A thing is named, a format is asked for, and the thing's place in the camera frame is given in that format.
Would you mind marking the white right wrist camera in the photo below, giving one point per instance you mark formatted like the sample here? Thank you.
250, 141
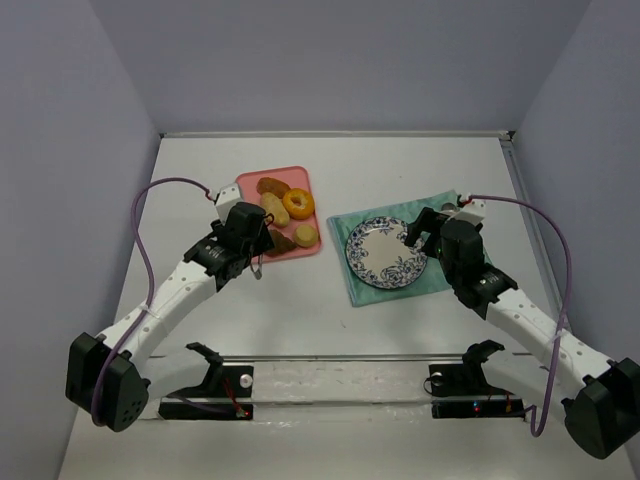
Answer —
469, 210

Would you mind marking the green cloth placemat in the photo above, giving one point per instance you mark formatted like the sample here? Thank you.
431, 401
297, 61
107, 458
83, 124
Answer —
432, 280

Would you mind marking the small round yellow muffin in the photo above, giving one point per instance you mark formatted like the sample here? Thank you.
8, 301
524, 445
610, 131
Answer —
306, 236

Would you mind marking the blue floral plate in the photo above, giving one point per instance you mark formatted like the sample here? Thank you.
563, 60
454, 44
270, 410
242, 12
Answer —
376, 253

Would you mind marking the brown croissant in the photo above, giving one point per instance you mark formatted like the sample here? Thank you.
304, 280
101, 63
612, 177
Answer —
282, 244

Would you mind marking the dark orange oblong bread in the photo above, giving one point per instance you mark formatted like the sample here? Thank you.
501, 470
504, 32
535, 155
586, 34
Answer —
272, 186

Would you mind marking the orange donut bread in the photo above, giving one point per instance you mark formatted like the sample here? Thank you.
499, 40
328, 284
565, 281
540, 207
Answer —
299, 203

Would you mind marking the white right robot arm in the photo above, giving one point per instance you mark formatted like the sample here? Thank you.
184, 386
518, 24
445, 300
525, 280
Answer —
600, 406

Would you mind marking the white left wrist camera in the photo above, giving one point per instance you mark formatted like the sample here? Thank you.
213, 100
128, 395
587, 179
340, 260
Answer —
226, 198

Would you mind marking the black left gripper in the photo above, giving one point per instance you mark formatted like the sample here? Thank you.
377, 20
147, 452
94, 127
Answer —
263, 232

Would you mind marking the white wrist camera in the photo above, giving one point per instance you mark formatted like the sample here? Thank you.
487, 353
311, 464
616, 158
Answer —
226, 198
469, 210

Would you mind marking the metal tongs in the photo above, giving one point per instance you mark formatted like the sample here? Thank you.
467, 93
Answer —
262, 243

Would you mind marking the pale yellow oval bread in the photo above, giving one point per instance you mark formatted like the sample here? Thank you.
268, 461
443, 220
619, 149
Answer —
274, 206

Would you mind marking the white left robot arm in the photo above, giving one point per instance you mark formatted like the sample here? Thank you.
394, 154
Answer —
113, 375

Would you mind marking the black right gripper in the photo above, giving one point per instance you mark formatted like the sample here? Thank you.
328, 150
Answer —
425, 226

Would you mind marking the pink plastic tray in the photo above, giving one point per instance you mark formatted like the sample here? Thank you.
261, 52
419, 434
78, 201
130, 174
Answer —
295, 177

